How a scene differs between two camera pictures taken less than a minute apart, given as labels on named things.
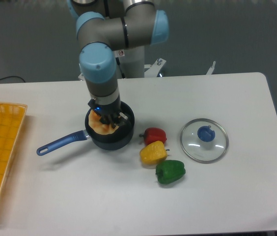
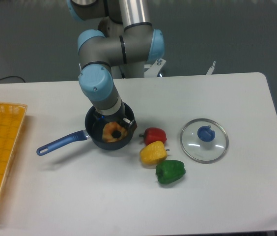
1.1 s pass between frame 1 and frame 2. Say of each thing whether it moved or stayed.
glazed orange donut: moved
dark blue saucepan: stayed
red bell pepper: stayed
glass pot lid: stayed
